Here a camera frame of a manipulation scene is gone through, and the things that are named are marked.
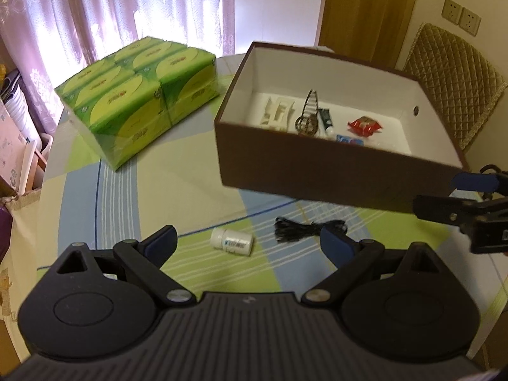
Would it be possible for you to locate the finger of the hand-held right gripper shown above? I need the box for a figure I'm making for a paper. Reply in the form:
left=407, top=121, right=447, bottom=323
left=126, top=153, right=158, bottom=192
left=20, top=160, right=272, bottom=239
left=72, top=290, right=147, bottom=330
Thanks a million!
left=413, top=194, right=490, bottom=228
left=450, top=164, right=508, bottom=197

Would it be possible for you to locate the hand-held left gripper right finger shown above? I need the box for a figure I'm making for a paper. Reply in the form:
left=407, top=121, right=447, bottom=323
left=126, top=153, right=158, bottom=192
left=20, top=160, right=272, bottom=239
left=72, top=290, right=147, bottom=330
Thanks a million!
left=301, top=228, right=451, bottom=307

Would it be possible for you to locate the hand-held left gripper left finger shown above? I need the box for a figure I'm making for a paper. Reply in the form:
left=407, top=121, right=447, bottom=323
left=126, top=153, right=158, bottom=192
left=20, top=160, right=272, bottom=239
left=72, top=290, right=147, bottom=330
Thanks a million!
left=50, top=225, right=195, bottom=308

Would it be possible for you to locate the black cable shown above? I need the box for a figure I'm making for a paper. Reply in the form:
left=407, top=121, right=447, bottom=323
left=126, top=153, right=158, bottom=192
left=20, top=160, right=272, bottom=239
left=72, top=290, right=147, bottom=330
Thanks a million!
left=274, top=216, right=348, bottom=244

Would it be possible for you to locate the white pill bottle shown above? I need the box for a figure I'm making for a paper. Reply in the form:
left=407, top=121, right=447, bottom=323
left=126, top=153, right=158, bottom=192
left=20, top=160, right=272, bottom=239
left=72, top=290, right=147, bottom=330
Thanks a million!
left=210, top=228, right=255, bottom=257

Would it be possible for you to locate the brown cardboard box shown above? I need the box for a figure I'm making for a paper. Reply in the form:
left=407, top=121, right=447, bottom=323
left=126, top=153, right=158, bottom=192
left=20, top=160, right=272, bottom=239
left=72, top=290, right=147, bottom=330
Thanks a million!
left=214, top=42, right=471, bottom=213

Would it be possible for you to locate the red snack packet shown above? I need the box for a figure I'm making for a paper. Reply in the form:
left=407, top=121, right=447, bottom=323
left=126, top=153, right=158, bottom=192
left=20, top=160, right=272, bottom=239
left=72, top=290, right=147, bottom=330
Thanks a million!
left=347, top=116, right=385, bottom=136

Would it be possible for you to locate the metal wire whisk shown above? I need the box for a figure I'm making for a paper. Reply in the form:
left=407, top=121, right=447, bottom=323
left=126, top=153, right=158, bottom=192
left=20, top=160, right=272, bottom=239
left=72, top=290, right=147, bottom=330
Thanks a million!
left=294, top=113, right=321, bottom=136

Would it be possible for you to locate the dark green tube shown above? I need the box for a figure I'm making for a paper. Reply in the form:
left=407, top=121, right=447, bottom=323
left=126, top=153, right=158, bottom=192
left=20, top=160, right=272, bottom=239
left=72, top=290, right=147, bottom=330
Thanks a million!
left=317, top=109, right=336, bottom=138

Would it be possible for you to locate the white plug adapter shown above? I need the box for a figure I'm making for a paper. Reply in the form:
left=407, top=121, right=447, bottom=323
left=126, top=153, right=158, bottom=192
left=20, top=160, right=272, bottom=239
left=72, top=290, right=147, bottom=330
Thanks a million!
left=254, top=95, right=297, bottom=130

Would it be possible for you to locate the black hair claw clip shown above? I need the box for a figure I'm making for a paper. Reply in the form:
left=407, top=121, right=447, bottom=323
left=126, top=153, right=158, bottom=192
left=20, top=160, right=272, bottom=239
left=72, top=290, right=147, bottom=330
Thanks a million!
left=305, top=89, right=320, bottom=115

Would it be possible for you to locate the chair with quilted cover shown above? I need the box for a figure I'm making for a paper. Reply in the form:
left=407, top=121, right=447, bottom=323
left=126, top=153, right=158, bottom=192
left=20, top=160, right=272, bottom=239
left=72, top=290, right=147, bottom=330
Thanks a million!
left=403, top=23, right=508, bottom=151

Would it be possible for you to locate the green tissue multipack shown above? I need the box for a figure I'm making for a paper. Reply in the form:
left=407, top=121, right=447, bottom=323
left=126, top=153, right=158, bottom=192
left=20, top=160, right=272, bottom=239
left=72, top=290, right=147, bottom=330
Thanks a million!
left=53, top=37, right=218, bottom=172

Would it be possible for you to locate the white plastic bin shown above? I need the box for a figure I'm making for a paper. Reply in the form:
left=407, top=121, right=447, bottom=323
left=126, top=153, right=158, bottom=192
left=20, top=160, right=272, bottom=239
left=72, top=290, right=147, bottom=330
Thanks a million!
left=24, top=133, right=54, bottom=191

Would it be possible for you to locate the pink box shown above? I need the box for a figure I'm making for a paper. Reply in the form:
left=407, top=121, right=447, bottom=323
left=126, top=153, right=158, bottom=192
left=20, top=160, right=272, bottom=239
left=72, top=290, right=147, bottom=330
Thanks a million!
left=0, top=99, right=21, bottom=195

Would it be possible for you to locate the wooden door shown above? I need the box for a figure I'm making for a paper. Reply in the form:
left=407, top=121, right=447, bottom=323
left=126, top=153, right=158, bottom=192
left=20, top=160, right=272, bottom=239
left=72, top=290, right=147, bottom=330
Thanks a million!
left=317, top=0, right=423, bottom=68

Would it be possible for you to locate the pink sheer curtain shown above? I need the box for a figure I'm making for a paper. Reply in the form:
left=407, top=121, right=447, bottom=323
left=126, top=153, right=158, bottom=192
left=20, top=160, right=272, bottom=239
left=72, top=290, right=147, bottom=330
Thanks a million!
left=0, top=0, right=236, bottom=136

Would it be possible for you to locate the beige wall socket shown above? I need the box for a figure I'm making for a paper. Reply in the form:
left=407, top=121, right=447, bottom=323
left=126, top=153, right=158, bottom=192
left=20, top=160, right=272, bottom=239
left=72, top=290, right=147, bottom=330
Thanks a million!
left=459, top=8, right=482, bottom=36
left=442, top=0, right=463, bottom=22

